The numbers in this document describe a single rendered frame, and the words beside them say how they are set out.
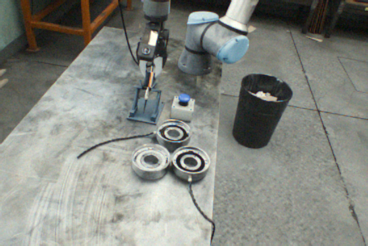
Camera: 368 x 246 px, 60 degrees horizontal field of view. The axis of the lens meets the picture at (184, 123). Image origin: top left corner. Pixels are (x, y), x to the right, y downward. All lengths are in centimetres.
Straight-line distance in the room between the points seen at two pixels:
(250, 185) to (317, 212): 41
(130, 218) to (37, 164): 30
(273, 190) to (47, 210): 149
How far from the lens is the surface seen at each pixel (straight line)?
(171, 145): 93
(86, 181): 87
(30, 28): 317
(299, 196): 210
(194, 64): 131
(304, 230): 195
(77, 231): 78
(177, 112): 105
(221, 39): 118
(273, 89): 229
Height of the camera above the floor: 145
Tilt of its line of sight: 38 degrees down
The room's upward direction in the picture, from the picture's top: 9 degrees clockwise
